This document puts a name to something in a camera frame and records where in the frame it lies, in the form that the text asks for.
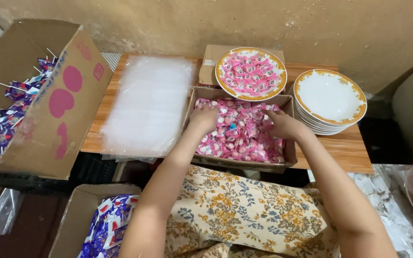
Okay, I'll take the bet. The person's right hand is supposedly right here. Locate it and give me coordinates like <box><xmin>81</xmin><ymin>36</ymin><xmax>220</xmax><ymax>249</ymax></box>
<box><xmin>261</xmin><ymin>108</ymin><xmax>305</xmax><ymax>141</ymax></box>

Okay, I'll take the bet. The stack of gold-rimmed white plates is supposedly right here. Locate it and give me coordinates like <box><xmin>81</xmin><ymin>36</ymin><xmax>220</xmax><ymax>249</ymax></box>
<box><xmin>293</xmin><ymin>69</ymin><xmax>368</xmax><ymax>136</ymax></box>

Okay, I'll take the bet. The person's floral dress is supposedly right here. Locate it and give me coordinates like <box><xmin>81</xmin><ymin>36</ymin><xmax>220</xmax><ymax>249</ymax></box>
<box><xmin>164</xmin><ymin>164</ymin><xmax>341</xmax><ymax>258</ymax></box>

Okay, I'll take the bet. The low wooden table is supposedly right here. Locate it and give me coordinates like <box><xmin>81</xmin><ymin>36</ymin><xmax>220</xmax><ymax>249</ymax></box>
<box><xmin>80</xmin><ymin>53</ymin><xmax>374</xmax><ymax>175</ymax></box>

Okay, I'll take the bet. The small closed cardboard box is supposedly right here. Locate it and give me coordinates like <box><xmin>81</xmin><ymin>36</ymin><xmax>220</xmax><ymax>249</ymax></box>
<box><xmin>198</xmin><ymin>44</ymin><xmax>286</xmax><ymax>87</ymax></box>

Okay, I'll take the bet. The cardboard box of purple packets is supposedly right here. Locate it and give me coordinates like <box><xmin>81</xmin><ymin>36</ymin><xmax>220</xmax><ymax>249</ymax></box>
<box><xmin>48</xmin><ymin>183</ymin><xmax>142</xmax><ymax>258</ymax></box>

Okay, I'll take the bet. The heap of pink wrapped candies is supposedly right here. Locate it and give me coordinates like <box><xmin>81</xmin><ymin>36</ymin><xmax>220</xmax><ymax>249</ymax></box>
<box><xmin>194</xmin><ymin>98</ymin><xmax>287</xmax><ymax>164</ymax></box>

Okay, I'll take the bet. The clear plastic sheet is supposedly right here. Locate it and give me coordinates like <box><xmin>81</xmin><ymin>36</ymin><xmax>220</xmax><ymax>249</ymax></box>
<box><xmin>0</xmin><ymin>188</ymin><xmax>24</xmax><ymax>237</ymax></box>

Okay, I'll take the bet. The large cardboard box with lollipops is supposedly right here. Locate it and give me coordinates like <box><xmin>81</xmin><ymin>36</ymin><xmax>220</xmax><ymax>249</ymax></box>
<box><xmin>0</xmin><ymin>19</ymin><xmax>114</xmax><ymax>180</ymax></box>

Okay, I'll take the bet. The stack of clear plastic bags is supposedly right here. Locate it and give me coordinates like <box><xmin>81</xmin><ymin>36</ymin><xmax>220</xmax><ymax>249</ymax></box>
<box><xmin>100</xmin><ymin>55</ymin><xmax>197</xmax><ymax>163</ymax></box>

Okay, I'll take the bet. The gold-rimmed plate of pink candies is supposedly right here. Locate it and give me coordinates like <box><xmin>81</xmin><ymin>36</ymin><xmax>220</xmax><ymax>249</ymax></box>
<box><xmin>215</xmin><ymin>47</ymin><xmax>288</xmax><ymax>102</ymax></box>

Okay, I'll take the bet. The person's left hand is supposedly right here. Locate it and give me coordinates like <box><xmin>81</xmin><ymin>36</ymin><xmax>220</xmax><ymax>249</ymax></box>
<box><xmin>189</xmin><ymin>104</ymin><xmax>219</xmax><ymax>134</ymax></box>

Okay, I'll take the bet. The cardboard box of pink candies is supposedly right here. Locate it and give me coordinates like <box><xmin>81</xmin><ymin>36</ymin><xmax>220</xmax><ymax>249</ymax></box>
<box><xmin>184</xmin><ymin>86</ymin><xmax>298</xmax><ymax>174</ymax></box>

